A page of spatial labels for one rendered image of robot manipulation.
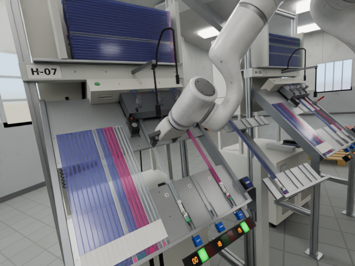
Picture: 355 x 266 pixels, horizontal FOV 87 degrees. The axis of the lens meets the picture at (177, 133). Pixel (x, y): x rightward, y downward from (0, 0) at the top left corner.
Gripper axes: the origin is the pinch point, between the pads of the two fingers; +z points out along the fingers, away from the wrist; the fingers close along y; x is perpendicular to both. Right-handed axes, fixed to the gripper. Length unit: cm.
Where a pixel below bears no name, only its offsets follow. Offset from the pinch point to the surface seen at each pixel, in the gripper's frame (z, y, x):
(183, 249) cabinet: 50, -13, 46
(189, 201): 6.9, -4.4, 24.6
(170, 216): 6.6, 5.4, 26.2
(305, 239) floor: 55, -116, 87
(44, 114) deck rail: 14.6, 36.7, -27.3
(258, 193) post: 22, -57, 36
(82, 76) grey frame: 10.6, 20.2, -42.7
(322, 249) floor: 45, -114, 94
